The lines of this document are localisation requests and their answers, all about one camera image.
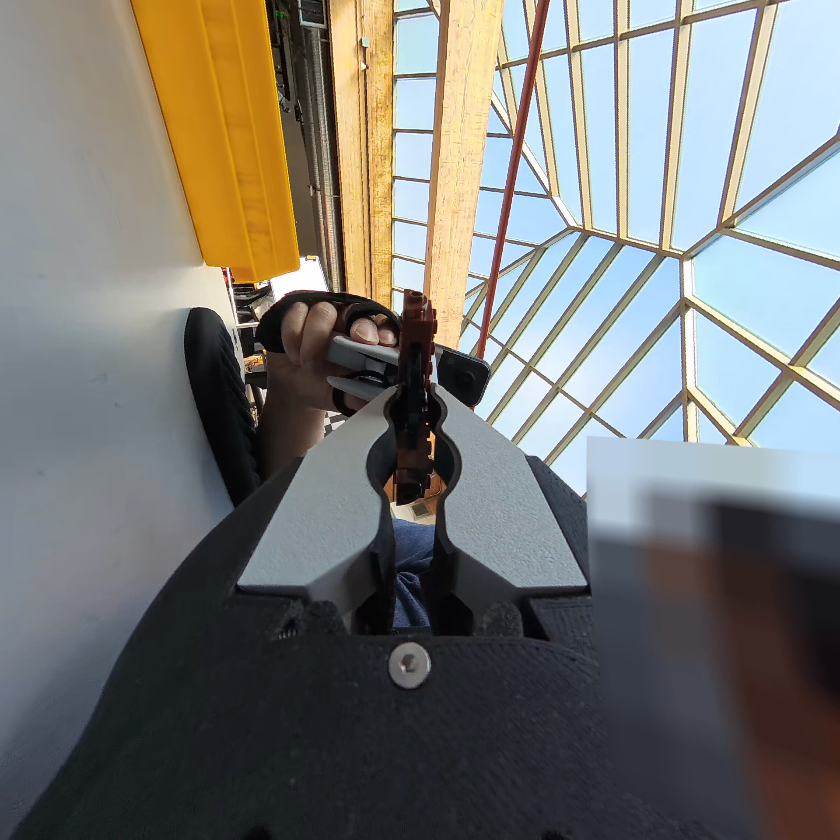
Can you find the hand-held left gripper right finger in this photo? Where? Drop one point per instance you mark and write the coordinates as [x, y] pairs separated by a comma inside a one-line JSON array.
[[505, 525]]

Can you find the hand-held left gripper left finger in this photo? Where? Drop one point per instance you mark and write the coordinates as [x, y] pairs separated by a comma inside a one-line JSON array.
[[315, 525]]

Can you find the brown toy brick assembly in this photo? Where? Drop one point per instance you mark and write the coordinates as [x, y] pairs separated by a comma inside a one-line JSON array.
[[415, 367]]

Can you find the white desk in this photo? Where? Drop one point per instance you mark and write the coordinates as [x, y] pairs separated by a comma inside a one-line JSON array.
[[79, 328]]

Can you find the person's right hand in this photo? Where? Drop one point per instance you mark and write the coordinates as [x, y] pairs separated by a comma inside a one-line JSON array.
[[302, 374]]

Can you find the black ribbed round pad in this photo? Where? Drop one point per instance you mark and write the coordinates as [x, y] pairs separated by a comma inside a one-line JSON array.
[[220, 407]]

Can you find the red metal pole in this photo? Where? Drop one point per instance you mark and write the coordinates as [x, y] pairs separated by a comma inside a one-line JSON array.
[[508, 184]]

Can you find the white panel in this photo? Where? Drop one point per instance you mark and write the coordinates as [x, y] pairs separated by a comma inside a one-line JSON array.
[[298, 275]]

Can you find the wide wooden roof beam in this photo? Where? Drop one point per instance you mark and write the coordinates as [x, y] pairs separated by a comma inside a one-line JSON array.
[[459, 164]]

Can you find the yellow plastic bin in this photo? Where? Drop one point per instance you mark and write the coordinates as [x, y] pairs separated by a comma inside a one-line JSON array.
[[223, 144]]

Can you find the white air vent grille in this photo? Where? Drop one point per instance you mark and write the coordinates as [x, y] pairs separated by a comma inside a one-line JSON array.
[[313, 12]]

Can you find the wooden wall beam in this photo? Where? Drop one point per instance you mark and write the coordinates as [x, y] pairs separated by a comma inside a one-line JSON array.
[[361, 151]]

